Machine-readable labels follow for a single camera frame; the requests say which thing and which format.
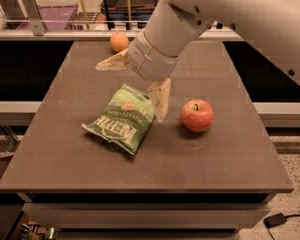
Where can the green jalapeno chip bag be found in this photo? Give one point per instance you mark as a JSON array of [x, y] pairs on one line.
[[125, 120]]

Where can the orange fruit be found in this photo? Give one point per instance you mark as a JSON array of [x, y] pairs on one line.
[[119, 41]]

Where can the red apple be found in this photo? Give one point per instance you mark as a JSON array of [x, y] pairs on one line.
[[197, 115]]

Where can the black power adapter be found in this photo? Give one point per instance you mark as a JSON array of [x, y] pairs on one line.
[[275, 220]]

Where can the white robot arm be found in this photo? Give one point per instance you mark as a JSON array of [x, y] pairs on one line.
[[270, 26]]

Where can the yellow vertical pole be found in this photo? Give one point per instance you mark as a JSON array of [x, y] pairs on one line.
[[85, 16], [129, 26]]

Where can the blue storage bin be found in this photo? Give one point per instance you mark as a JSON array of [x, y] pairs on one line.
[[139, 17]]

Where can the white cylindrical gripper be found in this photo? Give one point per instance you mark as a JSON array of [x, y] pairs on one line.
[[149, 61]]

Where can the purple plastic crate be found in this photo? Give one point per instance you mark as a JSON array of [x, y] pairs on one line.
[[54, 18]]

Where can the yellow vertical pole right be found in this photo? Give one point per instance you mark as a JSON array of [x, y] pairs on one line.
[[129, 26]]

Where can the metal railing bracket left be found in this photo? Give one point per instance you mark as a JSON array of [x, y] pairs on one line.
[[37, 26]]

